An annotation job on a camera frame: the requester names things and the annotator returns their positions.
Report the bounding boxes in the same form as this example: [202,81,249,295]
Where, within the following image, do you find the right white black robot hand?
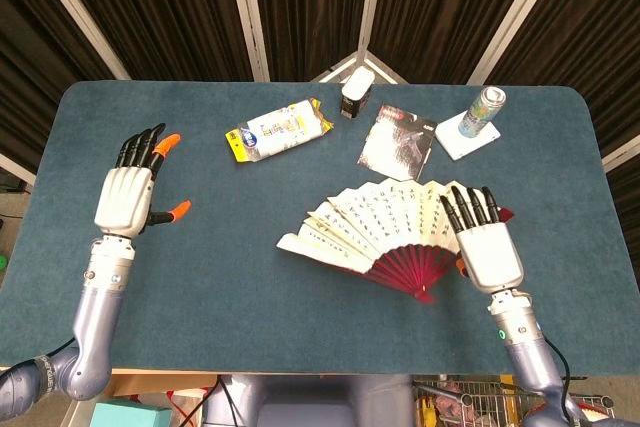
[439,185,525,294]

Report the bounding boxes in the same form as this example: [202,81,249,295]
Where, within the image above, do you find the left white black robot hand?
[93,122,193,240]

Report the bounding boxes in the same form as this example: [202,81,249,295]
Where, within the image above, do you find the red ribbed paper folding fan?
[276,179,515,305]

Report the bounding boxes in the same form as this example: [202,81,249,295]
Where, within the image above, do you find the blue felt table mat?
[0,79,640,377]

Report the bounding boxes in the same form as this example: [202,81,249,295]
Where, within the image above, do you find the white square coaster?
[434,112,502,162]

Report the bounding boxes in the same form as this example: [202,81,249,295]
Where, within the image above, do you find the black white printed booklet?
[356,104,439,182]

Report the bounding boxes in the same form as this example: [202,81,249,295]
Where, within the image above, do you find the light green drink can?
[457,86,507,138]

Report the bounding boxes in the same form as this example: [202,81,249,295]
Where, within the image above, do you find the white yellow snack package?
[224,97,335,164]

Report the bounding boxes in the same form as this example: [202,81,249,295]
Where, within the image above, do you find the red white ball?
[569,402,616,423]

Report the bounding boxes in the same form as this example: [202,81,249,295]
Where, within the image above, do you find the dark brown curtain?
[0,0,640,208]

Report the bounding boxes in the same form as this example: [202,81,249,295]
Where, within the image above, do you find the white red plastic bag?
[132,386,211,427]

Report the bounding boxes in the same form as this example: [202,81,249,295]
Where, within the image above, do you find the small black white carton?
[340,65,376,120]

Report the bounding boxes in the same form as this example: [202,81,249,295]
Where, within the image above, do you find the teal box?
[89,400,174,427]

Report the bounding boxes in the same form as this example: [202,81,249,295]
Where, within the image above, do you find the lavender robot torso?
[202,374,416,427]

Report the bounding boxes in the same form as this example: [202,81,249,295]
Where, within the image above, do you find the white frame rail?
[601,134,640,173]
[0,152,37,186]

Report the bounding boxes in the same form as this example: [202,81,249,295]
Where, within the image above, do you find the wire mesh basket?
[412,375,616,427]

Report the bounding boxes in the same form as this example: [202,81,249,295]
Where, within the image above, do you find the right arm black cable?
[542,334,574,423]

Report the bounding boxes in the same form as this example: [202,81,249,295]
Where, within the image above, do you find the black torso cable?
[177,375,241,427]

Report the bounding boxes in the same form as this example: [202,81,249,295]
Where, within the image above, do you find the white frame base rails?
[309,50,409,86]

